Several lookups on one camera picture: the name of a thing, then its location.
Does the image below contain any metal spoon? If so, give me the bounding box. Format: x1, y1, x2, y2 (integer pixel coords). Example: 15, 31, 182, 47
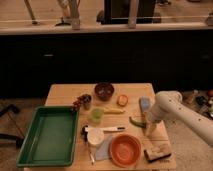
83, 134, 95, 165

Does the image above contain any light blue cloth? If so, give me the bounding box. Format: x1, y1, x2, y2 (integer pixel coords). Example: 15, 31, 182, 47
95, 135, 113, 161

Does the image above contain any green plastic cup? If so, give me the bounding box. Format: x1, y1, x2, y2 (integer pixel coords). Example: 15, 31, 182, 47
89, 109, 103, 124

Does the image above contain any dark brown bowl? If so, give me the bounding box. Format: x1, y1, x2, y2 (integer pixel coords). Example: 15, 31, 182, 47
94, 82, 114, 101

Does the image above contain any yellow banana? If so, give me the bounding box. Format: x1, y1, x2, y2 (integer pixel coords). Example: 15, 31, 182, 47
104, 108, 125, 114

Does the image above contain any wooden table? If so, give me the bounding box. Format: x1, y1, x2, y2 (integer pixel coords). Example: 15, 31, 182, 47
23, 82, 177, 171

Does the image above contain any orange bowl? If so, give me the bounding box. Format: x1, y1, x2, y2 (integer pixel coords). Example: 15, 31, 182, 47
109, 134, 141, 168

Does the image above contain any white handled knife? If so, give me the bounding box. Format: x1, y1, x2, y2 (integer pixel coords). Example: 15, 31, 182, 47
82, 127, 126, 132

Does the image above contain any wooden block brush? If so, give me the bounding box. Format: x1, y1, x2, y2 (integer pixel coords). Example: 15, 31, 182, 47
144, 144, 172, 163

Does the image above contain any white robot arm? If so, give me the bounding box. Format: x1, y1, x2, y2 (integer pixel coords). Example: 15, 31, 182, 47
146, 91, 213, 148

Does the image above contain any small orange container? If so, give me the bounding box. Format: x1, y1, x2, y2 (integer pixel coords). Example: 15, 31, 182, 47
117, 94, 128, 107

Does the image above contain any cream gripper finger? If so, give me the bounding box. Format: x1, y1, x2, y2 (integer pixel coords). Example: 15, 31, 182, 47
145, 123, 157, 136

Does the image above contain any green plastic tray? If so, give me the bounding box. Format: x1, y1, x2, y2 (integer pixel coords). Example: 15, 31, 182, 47
17, 106, 79, 167

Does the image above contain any black office chair base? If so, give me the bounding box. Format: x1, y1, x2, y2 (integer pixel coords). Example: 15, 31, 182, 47
0, 103, 25, 149

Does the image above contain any blue sponge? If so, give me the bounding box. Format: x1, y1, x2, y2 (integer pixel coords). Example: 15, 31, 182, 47
139, 97, 151, 114

